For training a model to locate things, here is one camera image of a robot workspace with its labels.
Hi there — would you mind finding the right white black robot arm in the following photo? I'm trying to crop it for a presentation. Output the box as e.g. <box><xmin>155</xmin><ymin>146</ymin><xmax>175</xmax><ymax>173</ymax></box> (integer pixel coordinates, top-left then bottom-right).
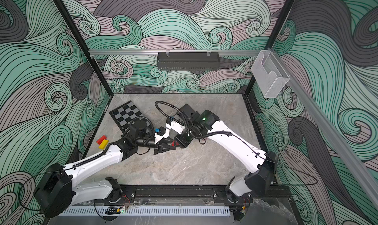
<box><xmin>155</xmin><ymin>101</ymin><xmax>280</xmax><ymax>202</ymax></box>

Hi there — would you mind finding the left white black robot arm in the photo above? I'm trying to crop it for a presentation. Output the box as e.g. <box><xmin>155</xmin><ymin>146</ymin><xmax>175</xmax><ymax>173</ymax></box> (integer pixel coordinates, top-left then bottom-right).
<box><xmin>34</xmin><ymin>116</ymin><xmax>180</xmax><ymax>218</ymax></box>

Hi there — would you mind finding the black white chessboard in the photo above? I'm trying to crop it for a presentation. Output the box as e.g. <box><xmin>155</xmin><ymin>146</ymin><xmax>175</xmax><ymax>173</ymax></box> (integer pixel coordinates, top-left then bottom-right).
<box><xmin>109</xmin><ymin>101</ymin><xmax>143</xmax><ymax>133</ymax></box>

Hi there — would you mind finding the yellow block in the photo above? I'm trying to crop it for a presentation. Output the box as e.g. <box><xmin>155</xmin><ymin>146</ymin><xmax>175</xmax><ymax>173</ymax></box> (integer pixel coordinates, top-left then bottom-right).
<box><xmin>98</xmin><ymin>139</ymin><xmax>109</xmax><ymax>150</ymax></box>

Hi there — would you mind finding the red block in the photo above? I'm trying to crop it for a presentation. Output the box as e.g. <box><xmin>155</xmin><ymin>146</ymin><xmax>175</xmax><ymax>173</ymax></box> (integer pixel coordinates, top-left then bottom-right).
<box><xmin>96</xmin><ymin>135</ymin><xmax>107</xmax><ymax>145</ymax></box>

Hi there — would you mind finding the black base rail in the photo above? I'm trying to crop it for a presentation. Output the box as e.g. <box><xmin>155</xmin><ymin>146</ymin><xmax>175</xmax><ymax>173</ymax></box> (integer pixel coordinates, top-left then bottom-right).
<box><xmin>121</xmin><ymin>184</ymin><xmax>291</xmax><ymax>203</ymax></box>

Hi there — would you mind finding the black wall tray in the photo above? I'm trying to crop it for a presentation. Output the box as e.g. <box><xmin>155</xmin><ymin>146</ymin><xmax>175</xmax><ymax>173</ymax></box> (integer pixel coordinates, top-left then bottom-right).
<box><xmin>157</xmin><ymin>52</ymin><xmax>221</xmax><ymax>71</ymax></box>

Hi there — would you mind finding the white slotted cable duct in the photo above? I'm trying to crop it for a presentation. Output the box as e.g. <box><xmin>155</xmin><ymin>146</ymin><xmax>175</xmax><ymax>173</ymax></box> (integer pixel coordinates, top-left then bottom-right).
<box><xmin>60</xmin><ymin>205</ymin><xmax>231</xmax><ymax>217</ymax></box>

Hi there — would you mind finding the clear plastic wall holder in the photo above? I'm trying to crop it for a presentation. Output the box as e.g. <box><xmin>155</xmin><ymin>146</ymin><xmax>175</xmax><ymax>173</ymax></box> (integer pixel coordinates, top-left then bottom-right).
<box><xmin>251</xmin><ymin>50</ymin><xmax>290</xmax><ymax>99</ymax></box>

